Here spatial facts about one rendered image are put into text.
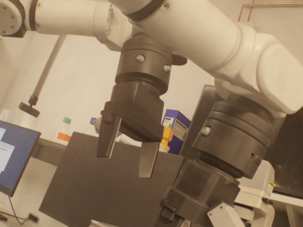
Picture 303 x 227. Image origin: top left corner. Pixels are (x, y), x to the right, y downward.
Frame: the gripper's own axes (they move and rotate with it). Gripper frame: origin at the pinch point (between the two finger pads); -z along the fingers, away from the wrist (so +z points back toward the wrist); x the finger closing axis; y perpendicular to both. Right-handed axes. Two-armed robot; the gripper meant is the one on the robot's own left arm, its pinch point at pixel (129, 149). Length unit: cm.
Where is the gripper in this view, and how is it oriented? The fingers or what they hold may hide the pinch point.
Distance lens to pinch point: 53.8
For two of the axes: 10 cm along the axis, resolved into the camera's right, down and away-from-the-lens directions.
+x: 5.3, 3.9, 7.6
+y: -8.4, 0.7, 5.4
